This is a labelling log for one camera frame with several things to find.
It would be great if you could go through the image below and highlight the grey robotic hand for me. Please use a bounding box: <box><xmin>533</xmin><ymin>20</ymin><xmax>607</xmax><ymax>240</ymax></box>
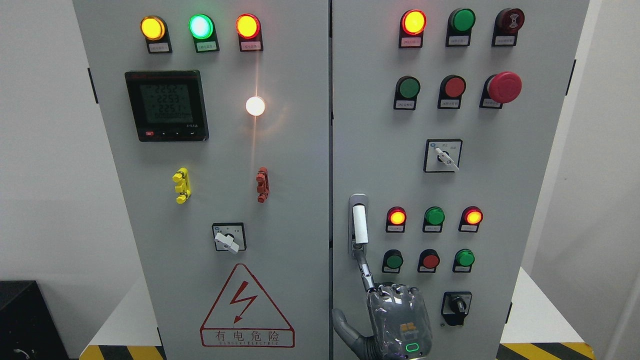
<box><xmin>332</xmin><ymin>244</ymin><xmax>433</xmax><ymax>360</ymax></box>

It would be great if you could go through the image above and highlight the silver door handle lock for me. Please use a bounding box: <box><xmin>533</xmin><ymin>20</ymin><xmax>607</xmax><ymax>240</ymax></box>
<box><xmin>347</xmin><ymin>193</ymin><xmax>369</xmax><ymax>259</ymax></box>

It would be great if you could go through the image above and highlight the grey cabinet right door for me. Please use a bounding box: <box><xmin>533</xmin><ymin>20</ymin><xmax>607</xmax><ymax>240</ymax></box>
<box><xmin>333</xmin><ymin>0</ymin><xmax>589</xmax><ymax>360</ymax></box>

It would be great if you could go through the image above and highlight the grey cabinet door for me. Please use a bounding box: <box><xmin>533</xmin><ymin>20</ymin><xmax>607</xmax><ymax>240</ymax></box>
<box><xmin>333</xmin><ymin>0</ymin><xmax>589</xmax><ymax>360</ymax></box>
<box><xmin>73</xmin><ymin>0</ymin><xmax>332</xmax><ymax>360</ymax></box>

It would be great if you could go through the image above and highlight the grey cabinet left door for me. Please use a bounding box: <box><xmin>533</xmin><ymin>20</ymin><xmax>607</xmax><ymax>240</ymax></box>
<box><xmin>73</xmin><ymin>0</ymin><xmax>332</xmax><ymax>360</ymax></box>

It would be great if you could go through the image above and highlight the red-orange indicator lamp left door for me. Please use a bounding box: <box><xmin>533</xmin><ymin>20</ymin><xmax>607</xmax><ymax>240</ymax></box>
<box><xmin>235</xmin><ymin>13</ymin><xmax>264</xmax><ymax>52</ymax></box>

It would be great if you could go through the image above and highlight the red push button lower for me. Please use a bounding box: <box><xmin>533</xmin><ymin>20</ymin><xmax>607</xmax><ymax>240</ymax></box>
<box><xmin>417</xmin><ymin>248</ymin><xmax>441</xmax><ymax>274</ymax></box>

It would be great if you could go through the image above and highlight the red push button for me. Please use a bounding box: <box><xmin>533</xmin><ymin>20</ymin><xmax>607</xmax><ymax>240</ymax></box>
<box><xmin>417</xmin><ymin>248</ymin><xmax>441</xmax><ymax>274</ymax></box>
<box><xmin>438</xmin><ymin>74</ymin><xmax>467</xmax><ymax>110</ymax></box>

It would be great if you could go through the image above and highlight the green push button lower right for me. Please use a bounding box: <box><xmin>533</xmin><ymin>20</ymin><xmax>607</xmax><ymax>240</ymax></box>
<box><xmin>452</xmin><ymin>248</ymin><xmax>476</xmax><ymax>273</ymax></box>

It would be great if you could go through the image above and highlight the lit red lamp middle left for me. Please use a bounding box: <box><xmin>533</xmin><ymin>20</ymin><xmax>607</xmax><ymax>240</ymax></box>
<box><xmin>385</xmin><ymin>206</ymin><xmax>407</xmax><ymax>233</ymax></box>

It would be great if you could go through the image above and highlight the lit red lamp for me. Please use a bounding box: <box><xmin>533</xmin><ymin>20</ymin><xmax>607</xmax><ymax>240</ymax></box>
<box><xmin>458</xmin><ymin>206</ymin><xmax>483</xmax><ymax>233</ymax></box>
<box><xmin>398</xmin><ymin>9</ymin><xmax>427</xmax><ymax>49</ymax></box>
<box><xmin>385</xmin><ymin>206</ymin><xmax>407</xmax><ymax>233</ymax></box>

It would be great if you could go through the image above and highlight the green lamp middle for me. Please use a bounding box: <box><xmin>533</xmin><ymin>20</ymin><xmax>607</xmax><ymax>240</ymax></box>
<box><xmin>422</xmin><ymin>206</ymin><xmax>446</xmax><ymax>233</ymax></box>

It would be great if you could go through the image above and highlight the lit red lamp middle right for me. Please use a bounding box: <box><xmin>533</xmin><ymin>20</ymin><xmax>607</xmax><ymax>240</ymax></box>
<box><xmin>458</xmin><ymin>206</ymin><xmax>483</xmax><ymax>233</ymax></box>

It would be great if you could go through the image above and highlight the white cabinet base platform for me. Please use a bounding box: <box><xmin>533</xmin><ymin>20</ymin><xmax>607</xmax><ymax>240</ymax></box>
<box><xmin>80</xmin><ymin>269</ymin><xmax>595</xmax><ymax>360</ymax></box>

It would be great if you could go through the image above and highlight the red triangle warning sticker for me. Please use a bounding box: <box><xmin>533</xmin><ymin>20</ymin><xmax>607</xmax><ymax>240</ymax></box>
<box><xmin>199</xmin><ymin>263</ymin><xmax>295</xmax><ymax>348</ymax></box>

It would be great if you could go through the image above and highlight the red terminal connector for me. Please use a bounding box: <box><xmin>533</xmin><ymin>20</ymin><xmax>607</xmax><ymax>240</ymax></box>
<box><xmin>255</xmin><ymin>166</ymin><xmax>270</xmax><ymax>204</ymax></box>

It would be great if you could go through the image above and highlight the green push button upper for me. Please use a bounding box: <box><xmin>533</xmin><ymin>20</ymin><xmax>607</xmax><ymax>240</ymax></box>
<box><xmin>393</xmin><ymin>75</ymin><xmax>421</xmax><ymax>111</ymax></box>

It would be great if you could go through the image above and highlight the red push button upper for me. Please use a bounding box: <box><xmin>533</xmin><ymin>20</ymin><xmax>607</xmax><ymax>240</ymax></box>
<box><xmin>438</xmin><ymin>74</ymin><xmax>467</xmax><ymax>110</ymax></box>

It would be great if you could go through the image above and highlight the red emergency stop button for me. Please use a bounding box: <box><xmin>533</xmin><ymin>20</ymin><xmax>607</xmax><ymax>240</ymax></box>
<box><xmin>478</xmin><ymin>71</ymin><xmax>522</xmax><ymax>109</ymax></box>

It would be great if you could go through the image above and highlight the white lit indicator lamp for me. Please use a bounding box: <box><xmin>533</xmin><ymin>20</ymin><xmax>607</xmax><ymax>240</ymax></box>
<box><xmin>245</xmin><ymin>96</ymin><xmax>266</xmax><ymax>117</ymax></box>

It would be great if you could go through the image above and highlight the yellow terminal connector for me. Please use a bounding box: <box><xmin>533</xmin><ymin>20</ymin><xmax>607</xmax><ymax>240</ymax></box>
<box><xmin>172</xmin><ymin>167</ymin><xmax>192</xmax><ymax>205</ymax></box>

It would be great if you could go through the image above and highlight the lit red lamp right top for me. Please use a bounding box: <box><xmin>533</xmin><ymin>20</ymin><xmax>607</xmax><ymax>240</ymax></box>
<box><xmin>398</xmin><ymin>9</ymin><xmax>427</xmax><ymax>49</ymax></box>

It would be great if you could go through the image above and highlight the green lamp right top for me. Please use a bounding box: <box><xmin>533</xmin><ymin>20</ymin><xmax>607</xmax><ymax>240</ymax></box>
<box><xmin>445</xmin><ymin>7</ymin><xmax>476</xmax><ymax>47</ymax></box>

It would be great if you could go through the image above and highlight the black digital power meter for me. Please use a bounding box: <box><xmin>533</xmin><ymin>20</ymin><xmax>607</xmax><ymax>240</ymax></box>
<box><xmin>125</xmin><ymin>69</ymin><xmax>209</xmax><ymax>142</ymax></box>

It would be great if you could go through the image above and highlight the dark red buzzer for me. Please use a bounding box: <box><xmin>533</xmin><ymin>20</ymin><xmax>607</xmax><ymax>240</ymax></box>
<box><xmin>491</xmin><ymin>7</ymin><xmax>525</xmax><ymax>47</ymax></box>

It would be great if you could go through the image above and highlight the green lit indicator lamp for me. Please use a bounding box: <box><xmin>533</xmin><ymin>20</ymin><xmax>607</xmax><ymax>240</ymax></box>
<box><xmin>189</xmin><ymin>13</ymin><xmax>220</xmax><ymax>53</ymax></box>

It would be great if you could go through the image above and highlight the black box bottom left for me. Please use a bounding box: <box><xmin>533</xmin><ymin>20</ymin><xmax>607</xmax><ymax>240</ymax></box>
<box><xmin>0</xmin><ymin>280</ymin><xmax>69</xmax><ymax>360</ymax></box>

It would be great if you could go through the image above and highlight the yellow indicator lamp top left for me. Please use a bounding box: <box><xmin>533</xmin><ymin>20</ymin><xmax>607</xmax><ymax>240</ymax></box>
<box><xmin>140</xmin><ymin>15</ymin><xmax>173</xmax><ymax>54</ymax></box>

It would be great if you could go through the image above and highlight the black knob selector switch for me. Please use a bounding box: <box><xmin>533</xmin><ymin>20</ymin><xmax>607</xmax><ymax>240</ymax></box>
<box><xmin>440</xmin><ymin>291</ymin><xmax>473</xmax><ymax>327</ymax></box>

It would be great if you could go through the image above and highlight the right door upper selector switch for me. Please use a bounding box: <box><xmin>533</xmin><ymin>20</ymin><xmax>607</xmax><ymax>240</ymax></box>
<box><xmin>423</xmin><ymin>139</ymin><xmax>463</xmax><ymax>173</ymax></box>

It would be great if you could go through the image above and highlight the door selector switch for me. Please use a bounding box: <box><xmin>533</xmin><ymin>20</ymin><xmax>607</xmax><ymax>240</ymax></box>
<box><xmin>211</xmin><ymin>222</ymin><xmax>247</xmax><ymax>255</ymax></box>
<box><xmin>423</xmin><ymin>139</ymin><xmax>463</xmax><ymax>173</ymax></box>

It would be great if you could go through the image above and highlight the left door selector switch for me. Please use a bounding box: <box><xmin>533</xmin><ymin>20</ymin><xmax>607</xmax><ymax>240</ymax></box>
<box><xmin>211</xmin><ymin>222</ymin><xmax>247</xmax><ymax>255</ymax></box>

